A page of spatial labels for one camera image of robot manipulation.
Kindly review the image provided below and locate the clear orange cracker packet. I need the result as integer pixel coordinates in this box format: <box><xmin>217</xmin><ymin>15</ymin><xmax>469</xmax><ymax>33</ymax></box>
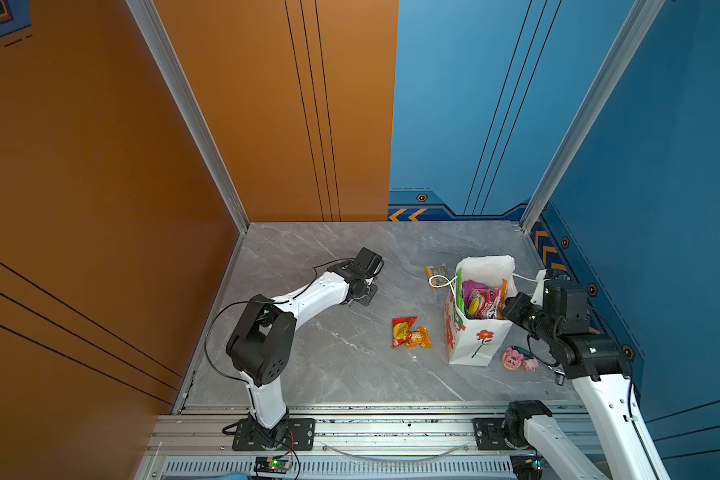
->
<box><xmin>425</xmin><ymin>264</ymin><xmax>452</xmax><ymax>289</ymax></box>

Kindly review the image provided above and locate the orange Fox's fruits candy bag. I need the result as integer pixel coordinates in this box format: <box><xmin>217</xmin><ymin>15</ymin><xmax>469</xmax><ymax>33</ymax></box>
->
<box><xmin>478</xmin><ymin>279</ymin><xmax>508</xmax><ymax>319</ymax></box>

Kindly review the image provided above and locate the white floral paper bag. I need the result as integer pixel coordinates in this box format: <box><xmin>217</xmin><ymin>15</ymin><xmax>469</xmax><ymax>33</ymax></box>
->
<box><xmin>443</xmin><ymin>255</ymin><xmax>518</xmax><ymax>367</ymax></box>

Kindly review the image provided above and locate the green Lay's chips bag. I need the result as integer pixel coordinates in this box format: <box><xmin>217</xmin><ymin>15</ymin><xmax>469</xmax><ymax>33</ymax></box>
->
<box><xmin>453</xmin><ymin>269</ymin><xmax>465</xmax><ymax>317</ymax></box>

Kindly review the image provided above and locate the purple grape candy bag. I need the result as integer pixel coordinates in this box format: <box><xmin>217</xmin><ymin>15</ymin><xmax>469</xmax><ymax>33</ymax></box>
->
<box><xmin>462</xmin><ymin>280</ymin><xmax>488</xmax><ymax>319</ymax></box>

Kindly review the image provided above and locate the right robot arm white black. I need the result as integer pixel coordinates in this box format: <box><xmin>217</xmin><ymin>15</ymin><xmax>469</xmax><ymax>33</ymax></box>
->
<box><xmin>503</xmin><ymin>269</ymin><xmax>669</xmax><ymax>479</ymax></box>

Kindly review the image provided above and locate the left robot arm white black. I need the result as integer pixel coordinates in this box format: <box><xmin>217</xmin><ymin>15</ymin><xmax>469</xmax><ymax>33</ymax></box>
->
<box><xmin>225</xmin><ymin>247</ymin><xmax>384</xmax><ymax>431</ymax></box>

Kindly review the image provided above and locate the red small snack packet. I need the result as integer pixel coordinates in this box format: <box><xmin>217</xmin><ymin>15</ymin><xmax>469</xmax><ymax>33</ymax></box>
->
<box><xmin>391</xmin><ymin>316</ymin><xmax>417</xmax><ymax>348</ymax></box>

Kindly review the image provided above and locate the orange small candy packet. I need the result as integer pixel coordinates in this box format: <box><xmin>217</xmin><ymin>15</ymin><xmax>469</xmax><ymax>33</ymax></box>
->
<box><xmin>405</xmin><ymin>326</ymin><xmax>433</xmax><ymax>349</ymax></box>

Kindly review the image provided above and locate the left electronics board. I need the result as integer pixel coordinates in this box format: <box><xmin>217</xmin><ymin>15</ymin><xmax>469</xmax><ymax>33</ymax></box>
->
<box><xmin>253</xmin><ymin>456</ymin><xmax>294</xmax><ymax>477</ymax></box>

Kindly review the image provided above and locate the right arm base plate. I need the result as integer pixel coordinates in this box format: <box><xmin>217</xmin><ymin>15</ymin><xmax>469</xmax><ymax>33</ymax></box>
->
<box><xmin>472</xmin><ymin>417</ymin><xmax>513</xmax><ymax>451</ymax></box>

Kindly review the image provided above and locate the aluminium front rail frame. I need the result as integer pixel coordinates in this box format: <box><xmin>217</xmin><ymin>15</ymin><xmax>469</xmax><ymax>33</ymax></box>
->
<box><xmin>133</xmin><ymin>400</ymin><xmax>661</xmax><ymax>480</ymax></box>

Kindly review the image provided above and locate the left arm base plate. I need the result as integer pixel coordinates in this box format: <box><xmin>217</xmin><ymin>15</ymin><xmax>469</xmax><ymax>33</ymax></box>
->
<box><xmin>232</xmin><ymin>416</ymin><xmax>315</xmax><ymax>452</ymax></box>

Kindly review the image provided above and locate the right aluminium corner post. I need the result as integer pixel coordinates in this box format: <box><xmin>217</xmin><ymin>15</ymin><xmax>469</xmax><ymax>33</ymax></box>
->
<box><xmin>519</xmin><ymin>0</ymin><xmax>665</xmax><ymax>234</ymax></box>

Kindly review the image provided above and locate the aluminium corner post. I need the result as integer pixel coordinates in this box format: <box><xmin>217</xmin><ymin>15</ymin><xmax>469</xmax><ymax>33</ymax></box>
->
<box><xmin>126</xmin><ymin>0</ymin><xmax>250</xmax><ymax>234</ymax></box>
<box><xmin>519</xmin><ymin>0</ymin><xmax>665</xmax><ymax>234</ymax></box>

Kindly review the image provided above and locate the left aluminium corner post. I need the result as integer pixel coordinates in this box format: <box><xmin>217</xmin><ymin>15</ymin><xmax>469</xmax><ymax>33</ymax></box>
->
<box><xmin>126</xmin><ymin>0</ymin><xmax>250</xmax><ymax>234</ymax></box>

